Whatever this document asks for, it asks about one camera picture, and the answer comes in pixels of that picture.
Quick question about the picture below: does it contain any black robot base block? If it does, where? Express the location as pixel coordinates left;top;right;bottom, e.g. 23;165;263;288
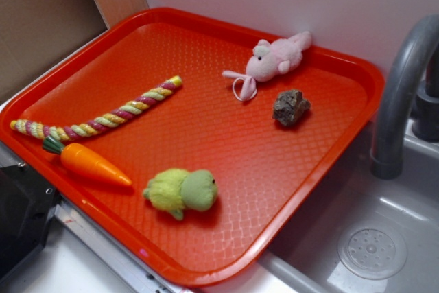
1;165;60;283

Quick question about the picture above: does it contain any grey brown rock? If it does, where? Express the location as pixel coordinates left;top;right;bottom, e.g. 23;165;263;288
272;89;311;127

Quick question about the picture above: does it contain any orange plastic tray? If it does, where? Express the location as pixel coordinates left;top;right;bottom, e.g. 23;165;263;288
1;8;384;288

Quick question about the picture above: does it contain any green plush turtle toy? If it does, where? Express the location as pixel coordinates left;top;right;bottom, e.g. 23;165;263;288
142;168;218;221

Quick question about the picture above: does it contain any pink plush mouse toy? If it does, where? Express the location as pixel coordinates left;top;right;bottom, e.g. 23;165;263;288
222;31;312;102

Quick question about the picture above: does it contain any orange plastic toy carrot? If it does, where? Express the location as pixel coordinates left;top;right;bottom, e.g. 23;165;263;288
42;136;132;187

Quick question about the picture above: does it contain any grey toy faucet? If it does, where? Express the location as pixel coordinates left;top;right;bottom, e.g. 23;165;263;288
370;14;438;179

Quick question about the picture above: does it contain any grey toy sink basin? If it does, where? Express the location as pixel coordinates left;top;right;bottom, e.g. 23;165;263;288
259;128;438;292

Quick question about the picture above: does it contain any brown cardboard panel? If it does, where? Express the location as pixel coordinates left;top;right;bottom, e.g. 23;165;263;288
1;0;148;102

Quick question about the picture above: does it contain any multicolour braided rope toy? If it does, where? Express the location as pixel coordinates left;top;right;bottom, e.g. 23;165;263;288
10;75;182;142

